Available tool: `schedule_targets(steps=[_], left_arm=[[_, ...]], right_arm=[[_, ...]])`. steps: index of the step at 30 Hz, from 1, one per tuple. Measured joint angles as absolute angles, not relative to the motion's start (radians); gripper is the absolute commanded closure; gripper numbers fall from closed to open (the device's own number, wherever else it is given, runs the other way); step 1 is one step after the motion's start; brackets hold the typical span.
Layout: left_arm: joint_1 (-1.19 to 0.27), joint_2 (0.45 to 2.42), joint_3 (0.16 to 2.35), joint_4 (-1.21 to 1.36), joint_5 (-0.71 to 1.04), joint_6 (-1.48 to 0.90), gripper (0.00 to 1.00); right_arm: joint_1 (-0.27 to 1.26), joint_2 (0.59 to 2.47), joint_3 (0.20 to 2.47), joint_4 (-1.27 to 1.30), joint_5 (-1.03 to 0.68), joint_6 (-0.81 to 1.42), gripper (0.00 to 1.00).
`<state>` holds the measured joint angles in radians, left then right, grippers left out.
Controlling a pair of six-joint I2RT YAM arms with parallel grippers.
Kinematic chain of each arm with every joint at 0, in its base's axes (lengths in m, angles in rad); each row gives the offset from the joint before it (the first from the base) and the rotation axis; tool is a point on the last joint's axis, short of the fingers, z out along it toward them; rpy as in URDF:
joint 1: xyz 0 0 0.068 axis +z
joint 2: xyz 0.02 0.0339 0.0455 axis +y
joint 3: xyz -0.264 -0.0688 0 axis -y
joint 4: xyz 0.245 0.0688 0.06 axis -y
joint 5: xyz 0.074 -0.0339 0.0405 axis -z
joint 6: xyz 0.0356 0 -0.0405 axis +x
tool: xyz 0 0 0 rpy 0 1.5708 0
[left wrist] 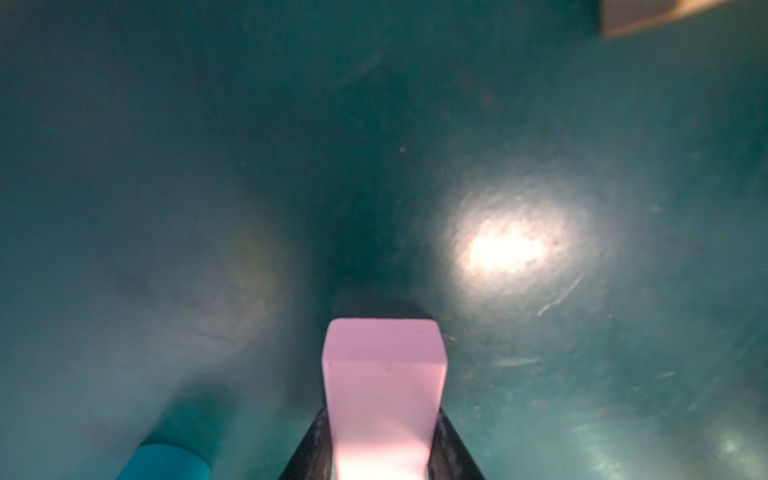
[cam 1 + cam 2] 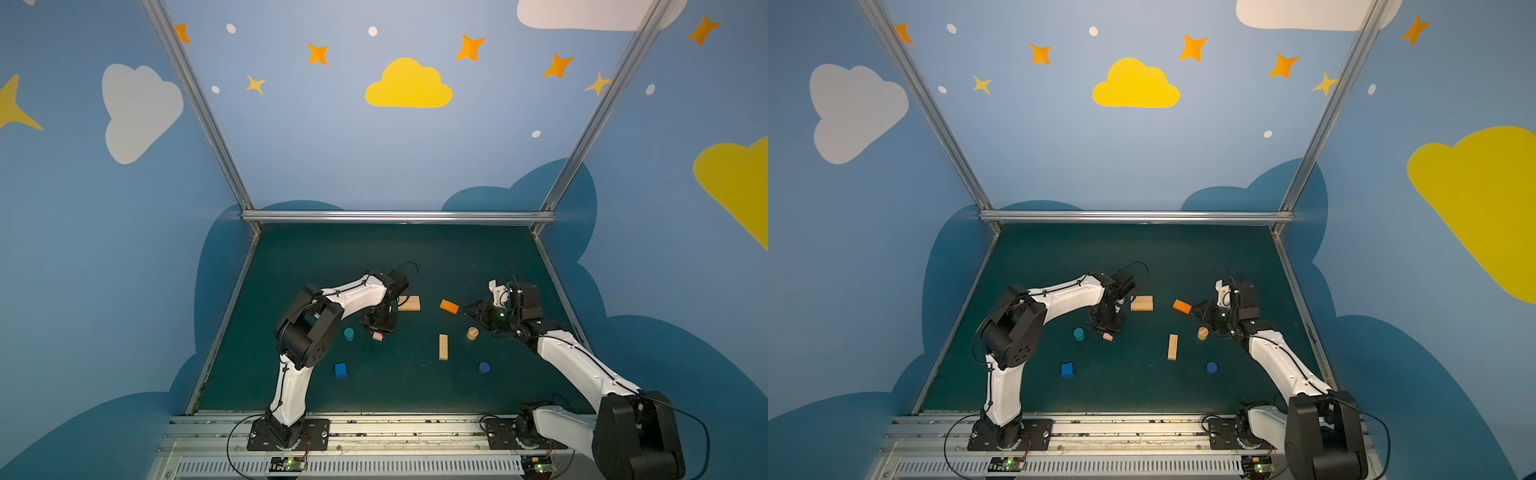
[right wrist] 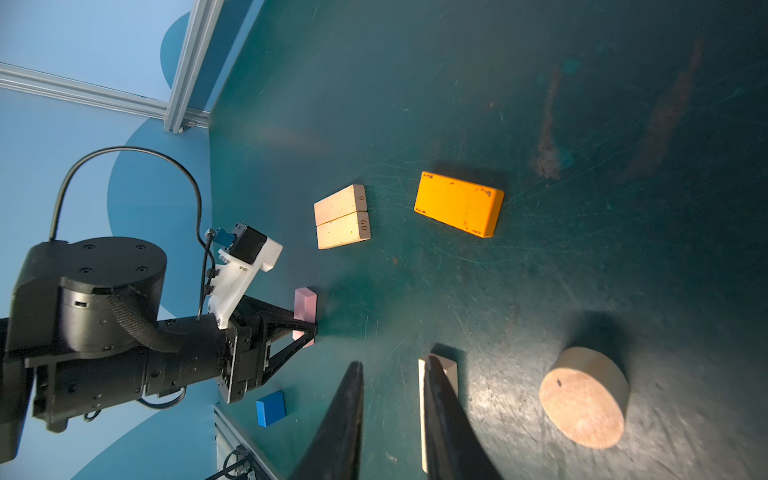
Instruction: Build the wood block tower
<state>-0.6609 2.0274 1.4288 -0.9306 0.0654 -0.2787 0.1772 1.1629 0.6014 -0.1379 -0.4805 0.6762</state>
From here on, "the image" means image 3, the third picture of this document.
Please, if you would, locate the orange wood block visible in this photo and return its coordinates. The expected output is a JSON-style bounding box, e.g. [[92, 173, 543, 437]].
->
[[414, 171, 504, 239]]

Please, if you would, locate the natural wood cylinder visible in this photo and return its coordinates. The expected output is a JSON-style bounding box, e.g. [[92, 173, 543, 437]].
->
[[539, 347, 630, 449]]

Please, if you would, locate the aluminium rear frame bar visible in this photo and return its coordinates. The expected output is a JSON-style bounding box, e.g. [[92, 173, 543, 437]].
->
[[0, 61, 211, 130]]

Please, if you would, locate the natural wood block front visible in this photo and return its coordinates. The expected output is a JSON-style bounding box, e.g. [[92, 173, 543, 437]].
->
[[316, 211, 371, 250]]

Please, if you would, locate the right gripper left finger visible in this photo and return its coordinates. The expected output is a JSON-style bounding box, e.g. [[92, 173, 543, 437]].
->
[[290, 361, 364, 479]]

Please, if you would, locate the blue wood cube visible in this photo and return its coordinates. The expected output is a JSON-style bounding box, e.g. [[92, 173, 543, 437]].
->
[[256, 390, 286, 428]]

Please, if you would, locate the aluminium front rail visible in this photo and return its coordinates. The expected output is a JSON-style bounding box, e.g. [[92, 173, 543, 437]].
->
[[209, 404, 283, 480]]

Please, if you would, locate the aluminium left frame post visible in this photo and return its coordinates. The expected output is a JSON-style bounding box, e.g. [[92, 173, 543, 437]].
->
[[164, 0, 224, 134]]

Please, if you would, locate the pink wood block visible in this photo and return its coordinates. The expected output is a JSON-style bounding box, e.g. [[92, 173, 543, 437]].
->
[[294, 287, 318, 324]]

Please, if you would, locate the natural wood block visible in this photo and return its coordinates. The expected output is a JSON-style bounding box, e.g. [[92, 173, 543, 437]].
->
[[314, 184, 368, 226], [418, 353, 458, 479], [316, 211, 371, 250]]

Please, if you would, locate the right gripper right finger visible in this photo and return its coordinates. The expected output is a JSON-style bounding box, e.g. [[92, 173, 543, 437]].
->
[[423, 354, 504, 480]]

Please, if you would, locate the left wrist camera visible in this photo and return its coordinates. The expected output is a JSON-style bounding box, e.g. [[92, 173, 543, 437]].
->
[[208, 223, 283, 330]]

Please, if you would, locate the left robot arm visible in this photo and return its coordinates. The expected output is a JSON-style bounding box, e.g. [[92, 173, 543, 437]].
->
[[1, 233, 317, 461]]

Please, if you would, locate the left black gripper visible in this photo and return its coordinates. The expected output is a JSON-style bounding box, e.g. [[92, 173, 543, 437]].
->
[[218, 296, 318, 404]]

